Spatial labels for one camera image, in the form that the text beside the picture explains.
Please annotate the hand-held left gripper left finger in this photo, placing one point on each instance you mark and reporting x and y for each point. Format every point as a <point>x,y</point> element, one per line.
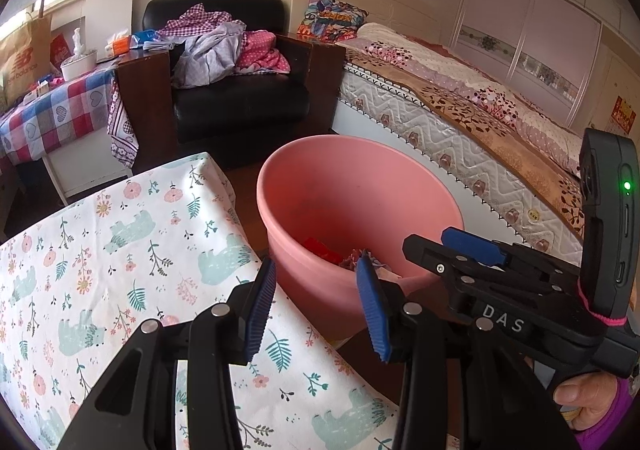
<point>260,312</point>

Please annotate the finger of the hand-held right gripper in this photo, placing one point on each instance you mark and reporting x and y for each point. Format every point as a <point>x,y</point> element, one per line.
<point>425,252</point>
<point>472,247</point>

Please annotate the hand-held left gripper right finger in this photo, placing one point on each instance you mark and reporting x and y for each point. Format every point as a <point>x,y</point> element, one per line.
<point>374,317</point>

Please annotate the pink wrapper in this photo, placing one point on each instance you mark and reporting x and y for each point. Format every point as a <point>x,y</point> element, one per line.
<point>389,274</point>

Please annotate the red white wrapper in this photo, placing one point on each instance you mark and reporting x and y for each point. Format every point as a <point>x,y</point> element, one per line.
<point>350,258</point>

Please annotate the clothes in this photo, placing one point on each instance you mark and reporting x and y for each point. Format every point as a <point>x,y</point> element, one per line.
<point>320,247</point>

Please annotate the pink plastic bucket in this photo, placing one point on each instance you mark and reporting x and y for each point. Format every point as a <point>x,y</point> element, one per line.
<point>350,190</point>

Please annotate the person's right hand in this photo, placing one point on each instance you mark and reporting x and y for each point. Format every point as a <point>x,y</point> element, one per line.
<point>590,397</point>

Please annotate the brown floral blanket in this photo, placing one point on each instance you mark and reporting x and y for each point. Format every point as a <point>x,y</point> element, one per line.
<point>480,125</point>

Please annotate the floral tablecloth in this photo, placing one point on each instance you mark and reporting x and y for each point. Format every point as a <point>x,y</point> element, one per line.
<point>125,255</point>

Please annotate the bed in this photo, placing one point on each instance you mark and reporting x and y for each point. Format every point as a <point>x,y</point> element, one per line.
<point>400,100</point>

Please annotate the pink floral quilt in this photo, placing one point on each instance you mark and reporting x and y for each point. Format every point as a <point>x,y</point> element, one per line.
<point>450,70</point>

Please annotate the black leather armchair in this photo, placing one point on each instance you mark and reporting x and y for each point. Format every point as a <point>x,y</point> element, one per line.
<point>240,115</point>

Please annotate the wardrobe with sliding doors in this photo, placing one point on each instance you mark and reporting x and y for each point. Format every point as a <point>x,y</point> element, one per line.
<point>550,30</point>

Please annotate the purple patterned hanging cloth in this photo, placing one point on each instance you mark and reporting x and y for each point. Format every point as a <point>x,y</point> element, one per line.
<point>122,125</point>

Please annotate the dark wooden cabinet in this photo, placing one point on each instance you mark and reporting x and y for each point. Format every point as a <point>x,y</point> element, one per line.
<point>145,95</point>

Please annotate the colourful printed pillow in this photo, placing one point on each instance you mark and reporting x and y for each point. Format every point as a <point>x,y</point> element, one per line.
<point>332,20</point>

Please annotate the pink dotted garment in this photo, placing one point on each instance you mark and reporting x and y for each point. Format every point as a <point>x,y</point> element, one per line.
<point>265,53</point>

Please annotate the lavender garment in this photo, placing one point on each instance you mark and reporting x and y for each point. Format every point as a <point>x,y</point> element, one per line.
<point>210,60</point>

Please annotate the checkered tablecloth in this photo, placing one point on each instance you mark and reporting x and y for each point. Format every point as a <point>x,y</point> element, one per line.
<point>60,105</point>

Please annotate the purple checked shirt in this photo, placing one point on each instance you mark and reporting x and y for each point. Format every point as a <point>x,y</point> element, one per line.
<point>195,23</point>

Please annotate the blue packet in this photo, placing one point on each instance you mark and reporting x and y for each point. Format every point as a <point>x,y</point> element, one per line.
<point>145,36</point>

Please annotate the orange tissue packet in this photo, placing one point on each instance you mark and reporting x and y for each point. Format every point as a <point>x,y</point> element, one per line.
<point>119,46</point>

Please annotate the white round tissue container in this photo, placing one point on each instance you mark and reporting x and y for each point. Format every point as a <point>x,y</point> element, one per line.
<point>77,63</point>

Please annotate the red box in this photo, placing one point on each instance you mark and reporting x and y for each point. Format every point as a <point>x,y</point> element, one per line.
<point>60,53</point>

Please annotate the brown paper bag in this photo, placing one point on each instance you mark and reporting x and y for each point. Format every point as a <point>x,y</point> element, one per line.
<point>25,60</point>

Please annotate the red wall decoration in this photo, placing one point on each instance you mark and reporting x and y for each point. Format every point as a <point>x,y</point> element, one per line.
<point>626,114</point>

